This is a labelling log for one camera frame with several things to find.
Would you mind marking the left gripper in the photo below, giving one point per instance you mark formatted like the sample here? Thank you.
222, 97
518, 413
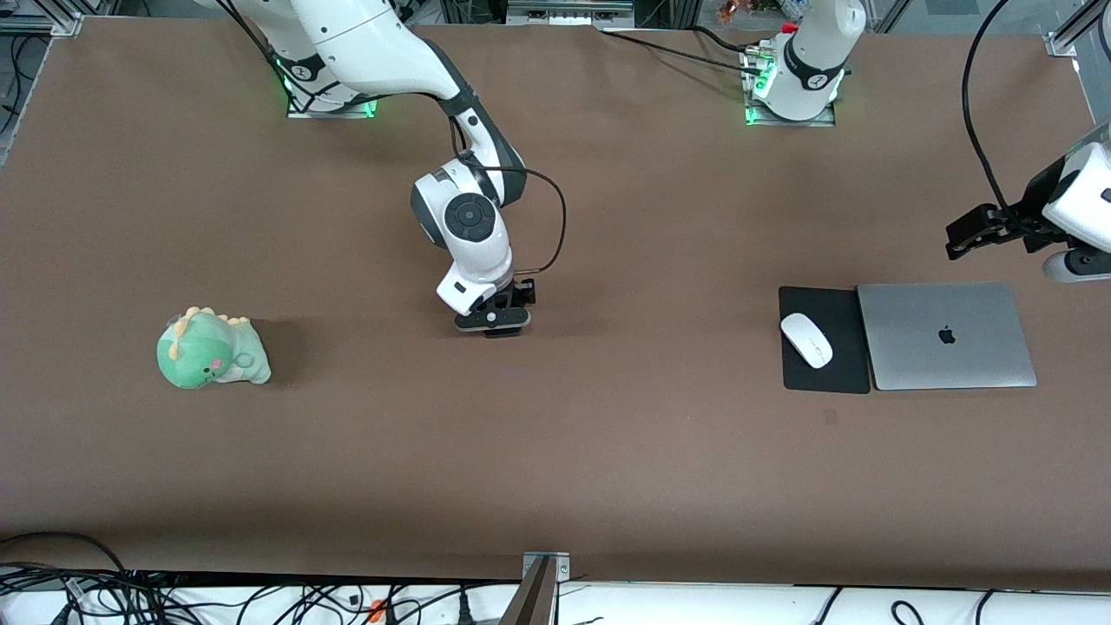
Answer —
1033, 207

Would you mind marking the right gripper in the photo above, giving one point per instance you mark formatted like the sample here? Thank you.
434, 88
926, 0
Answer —
523, 291

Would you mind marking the black phone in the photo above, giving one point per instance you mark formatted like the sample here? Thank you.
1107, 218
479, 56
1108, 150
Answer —
505, 336

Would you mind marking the white computer mouse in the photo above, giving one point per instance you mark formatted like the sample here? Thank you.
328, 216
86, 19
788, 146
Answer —
807, 340

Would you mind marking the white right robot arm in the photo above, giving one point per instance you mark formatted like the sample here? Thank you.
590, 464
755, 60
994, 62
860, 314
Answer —
373, 43

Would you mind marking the black mouse pad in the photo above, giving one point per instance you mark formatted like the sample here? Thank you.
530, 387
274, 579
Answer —
846, 369

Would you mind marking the silver closed laptop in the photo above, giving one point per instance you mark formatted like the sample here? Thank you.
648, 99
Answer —
920, 338

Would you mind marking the grey metal equipment box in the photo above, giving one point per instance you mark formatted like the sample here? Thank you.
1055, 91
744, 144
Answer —
568, 13

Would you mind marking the green dinosaur plush toy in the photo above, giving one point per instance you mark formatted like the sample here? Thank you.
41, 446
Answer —
204, 351

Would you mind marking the aluminium frame profile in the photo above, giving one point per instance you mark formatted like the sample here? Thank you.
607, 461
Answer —
1072, 35
52, 22

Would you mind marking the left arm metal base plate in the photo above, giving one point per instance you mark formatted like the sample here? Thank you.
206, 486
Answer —
785, 122

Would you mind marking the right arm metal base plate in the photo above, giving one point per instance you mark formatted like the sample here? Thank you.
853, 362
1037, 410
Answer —
330, 114

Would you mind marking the aluminium post with bracket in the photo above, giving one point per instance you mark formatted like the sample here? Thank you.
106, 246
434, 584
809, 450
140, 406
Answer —
540, 577

